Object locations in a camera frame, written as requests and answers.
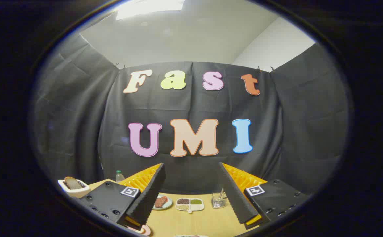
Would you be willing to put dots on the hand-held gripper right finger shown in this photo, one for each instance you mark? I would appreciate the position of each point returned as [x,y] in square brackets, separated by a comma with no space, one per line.
[234,194]

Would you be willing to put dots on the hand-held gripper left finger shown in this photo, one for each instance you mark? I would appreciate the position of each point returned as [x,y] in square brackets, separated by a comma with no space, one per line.
[152,194]

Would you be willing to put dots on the brown-crusted bread slice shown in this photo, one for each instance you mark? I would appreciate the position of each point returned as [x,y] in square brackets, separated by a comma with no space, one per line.
[72,183]

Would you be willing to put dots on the dark brown chicken drumstick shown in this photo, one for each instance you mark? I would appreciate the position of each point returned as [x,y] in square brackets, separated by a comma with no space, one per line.
[159,203]

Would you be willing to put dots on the metal spoon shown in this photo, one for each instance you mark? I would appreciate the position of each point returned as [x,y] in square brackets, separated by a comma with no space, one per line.
[221,193]

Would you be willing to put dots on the orange-tipped chicken drumstick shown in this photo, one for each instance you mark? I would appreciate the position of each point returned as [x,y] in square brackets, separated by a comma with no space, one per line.
[165,199]

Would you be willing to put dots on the clear glass cup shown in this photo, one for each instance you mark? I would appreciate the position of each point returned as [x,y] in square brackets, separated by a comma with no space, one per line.
[217,202]

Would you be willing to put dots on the light blue plate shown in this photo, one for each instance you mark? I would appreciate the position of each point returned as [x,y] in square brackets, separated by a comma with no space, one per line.
[168,204]

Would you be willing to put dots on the clear green-capped water bottle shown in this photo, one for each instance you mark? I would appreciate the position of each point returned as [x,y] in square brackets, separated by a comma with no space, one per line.
[119,177]

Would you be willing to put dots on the pink plate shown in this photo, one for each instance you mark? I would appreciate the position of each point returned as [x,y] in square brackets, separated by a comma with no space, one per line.
[146,230]

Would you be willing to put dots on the white divided condiment dish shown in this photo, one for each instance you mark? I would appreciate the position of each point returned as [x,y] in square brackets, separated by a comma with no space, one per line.
[198,208]

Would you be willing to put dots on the white toaster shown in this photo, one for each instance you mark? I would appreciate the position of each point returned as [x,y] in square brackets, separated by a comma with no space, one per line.
[76,193]

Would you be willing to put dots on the black backdrop cloth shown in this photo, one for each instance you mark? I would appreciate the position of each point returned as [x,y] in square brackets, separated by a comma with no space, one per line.
[112,108]

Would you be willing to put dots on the ceiling light panel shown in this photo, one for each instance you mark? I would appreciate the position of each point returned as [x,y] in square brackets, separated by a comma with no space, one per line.
[150,8]

